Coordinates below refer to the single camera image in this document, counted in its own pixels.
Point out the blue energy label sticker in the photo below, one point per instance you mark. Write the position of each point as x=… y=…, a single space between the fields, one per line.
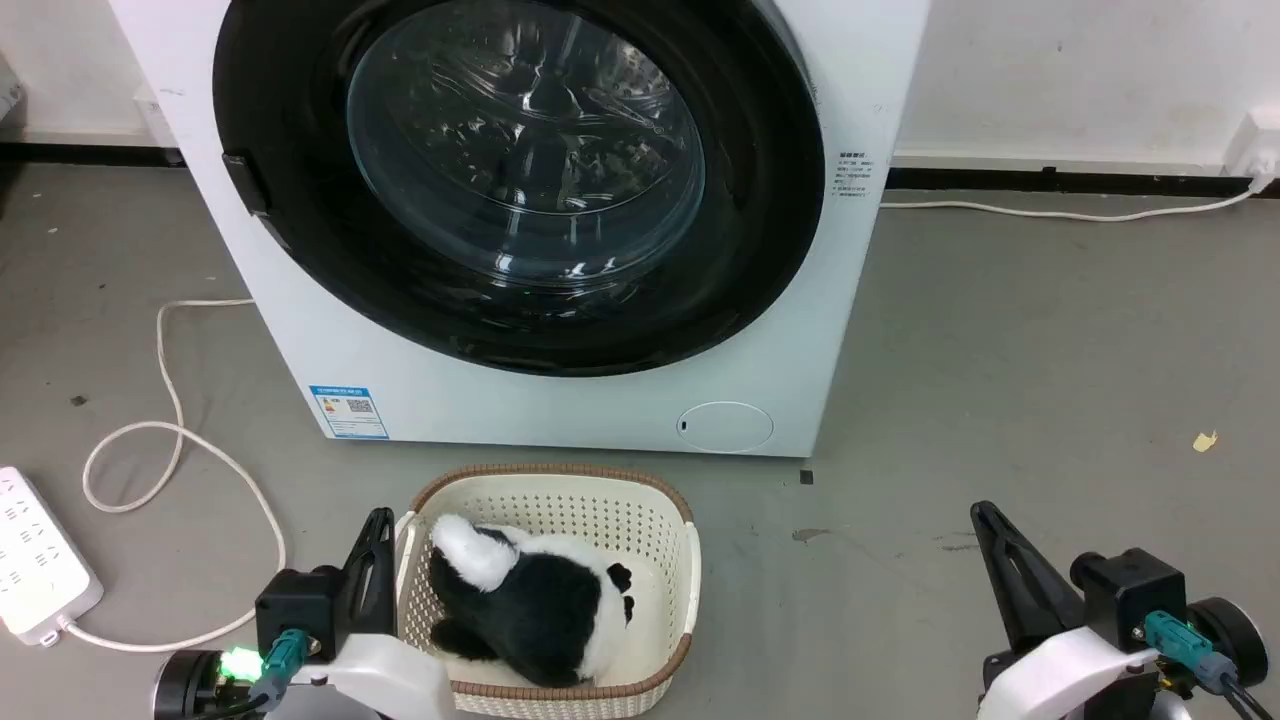
x=348 y=412

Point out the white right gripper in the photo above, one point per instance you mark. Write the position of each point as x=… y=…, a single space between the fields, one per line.
x=1070 y=675

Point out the white power strip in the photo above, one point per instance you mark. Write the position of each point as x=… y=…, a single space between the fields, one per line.
x=35 y=560

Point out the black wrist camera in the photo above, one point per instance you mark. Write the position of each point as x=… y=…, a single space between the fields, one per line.
x=298 y=605
x=1130 y=595

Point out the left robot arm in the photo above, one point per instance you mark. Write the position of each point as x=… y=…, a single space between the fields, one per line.
x=185 y=685

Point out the white wall outlet box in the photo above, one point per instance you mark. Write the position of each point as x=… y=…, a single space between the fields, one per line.
x=1256 y=145

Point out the black white panda plush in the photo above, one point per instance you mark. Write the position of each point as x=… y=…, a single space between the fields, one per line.
x=540 y=610

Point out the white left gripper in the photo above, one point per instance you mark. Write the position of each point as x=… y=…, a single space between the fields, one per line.
x=390 y=675

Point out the round white filter cover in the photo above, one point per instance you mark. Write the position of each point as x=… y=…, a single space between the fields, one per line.
x=725 y=427

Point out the small text label sticker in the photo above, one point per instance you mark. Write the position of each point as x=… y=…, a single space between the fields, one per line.
x=855 y=175

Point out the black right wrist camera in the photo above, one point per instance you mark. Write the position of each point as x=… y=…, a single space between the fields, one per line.
x=1130 y=595

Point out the white front-load washing machine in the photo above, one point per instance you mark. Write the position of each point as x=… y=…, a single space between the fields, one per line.
x=560 y=410

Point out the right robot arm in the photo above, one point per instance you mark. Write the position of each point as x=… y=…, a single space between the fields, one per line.
x=1232 y=640

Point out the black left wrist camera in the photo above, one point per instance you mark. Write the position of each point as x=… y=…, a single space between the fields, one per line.
x=298 y=605

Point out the black round glass washer door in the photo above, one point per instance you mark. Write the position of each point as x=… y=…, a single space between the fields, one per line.
x=290 y=110

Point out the cream perforated laundry basket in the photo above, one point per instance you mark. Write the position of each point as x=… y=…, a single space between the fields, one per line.
x=570 y=500

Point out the yellow paper scrap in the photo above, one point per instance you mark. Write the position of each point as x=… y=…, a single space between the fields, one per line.
x=1205 y=441

